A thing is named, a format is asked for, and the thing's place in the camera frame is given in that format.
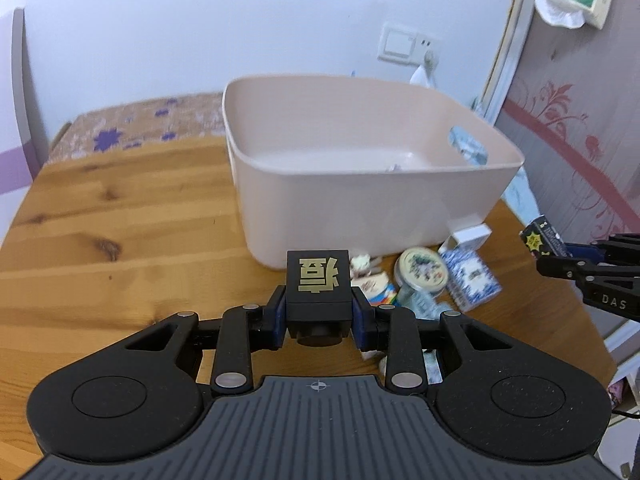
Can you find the colourful small packet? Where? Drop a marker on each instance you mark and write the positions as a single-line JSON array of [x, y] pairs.
[[381, 290]]

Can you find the floral patterned wardrobe door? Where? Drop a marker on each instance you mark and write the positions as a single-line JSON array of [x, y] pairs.
[[580, 110]]

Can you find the black packet with yellow star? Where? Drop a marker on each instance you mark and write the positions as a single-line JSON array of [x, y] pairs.
[[540, 240]]

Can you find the round tin with floral lid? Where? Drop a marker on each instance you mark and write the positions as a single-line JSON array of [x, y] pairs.
[[421, 269]]

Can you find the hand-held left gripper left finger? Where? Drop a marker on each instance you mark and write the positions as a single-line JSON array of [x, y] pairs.
[[276, 312]]

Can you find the white wall plug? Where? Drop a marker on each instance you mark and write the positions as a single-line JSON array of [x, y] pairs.
[[425, 72]]

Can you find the black box with gold print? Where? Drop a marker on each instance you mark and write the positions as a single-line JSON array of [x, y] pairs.
[[320, 305]]

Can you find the white and purple panel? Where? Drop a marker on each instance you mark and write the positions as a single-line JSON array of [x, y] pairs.
[[17, 110]]

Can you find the floral purple mattress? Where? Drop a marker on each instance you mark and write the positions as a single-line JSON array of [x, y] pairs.
[[140, 125]]

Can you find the small bear figurine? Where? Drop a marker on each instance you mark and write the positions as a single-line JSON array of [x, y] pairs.
[[361, 266]]

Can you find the small white box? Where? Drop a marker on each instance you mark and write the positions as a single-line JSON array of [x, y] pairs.
[[467, 236]]

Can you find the blue and white patterned box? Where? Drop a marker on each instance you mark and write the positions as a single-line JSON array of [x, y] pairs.
[[472, 280]]

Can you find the beige plastic storage bin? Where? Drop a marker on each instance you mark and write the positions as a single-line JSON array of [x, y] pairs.
[[370, 210]]

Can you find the white wall switch panel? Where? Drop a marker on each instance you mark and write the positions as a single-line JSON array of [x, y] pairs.
[[400, 42]]

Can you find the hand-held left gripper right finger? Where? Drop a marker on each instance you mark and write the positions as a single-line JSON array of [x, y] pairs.
[[361, 321]]

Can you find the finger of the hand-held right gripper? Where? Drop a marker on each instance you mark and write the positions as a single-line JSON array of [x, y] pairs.
[[617, 247], [567, 267]]

